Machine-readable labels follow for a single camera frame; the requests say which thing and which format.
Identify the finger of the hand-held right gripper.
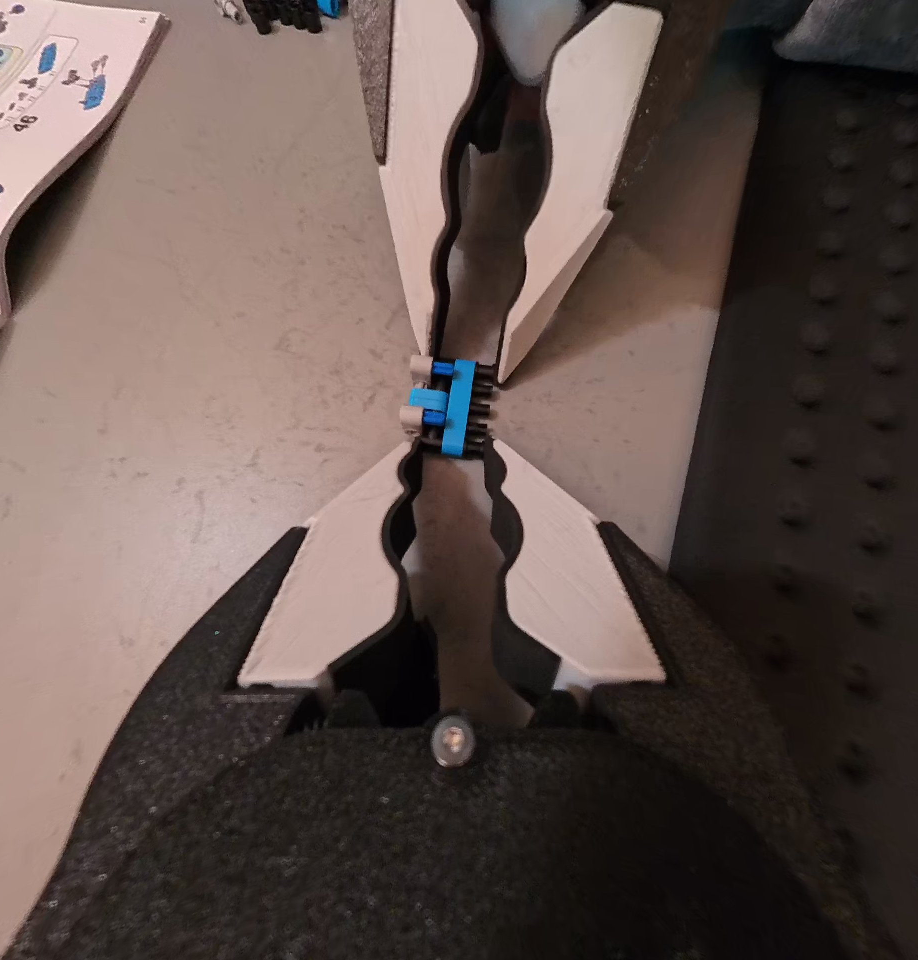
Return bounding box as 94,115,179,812
377,0,484,363
495,4,665,385

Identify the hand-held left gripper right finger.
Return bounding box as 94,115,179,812
487,439,667,687

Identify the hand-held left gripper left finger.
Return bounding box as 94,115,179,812
237,439,418,687

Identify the grey and blue connector assembly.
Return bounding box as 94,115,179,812
399,354,454,441

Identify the blue beam with black pins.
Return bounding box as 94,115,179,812
431,358,499,461

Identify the grey desk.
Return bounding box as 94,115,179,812
0,0,763,960

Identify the pile of small building parts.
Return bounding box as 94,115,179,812
213,0,349,36

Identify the dark dimpled mat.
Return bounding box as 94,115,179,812
667,45,918,960

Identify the open instruction booklet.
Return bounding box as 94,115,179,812
0,0,172,346

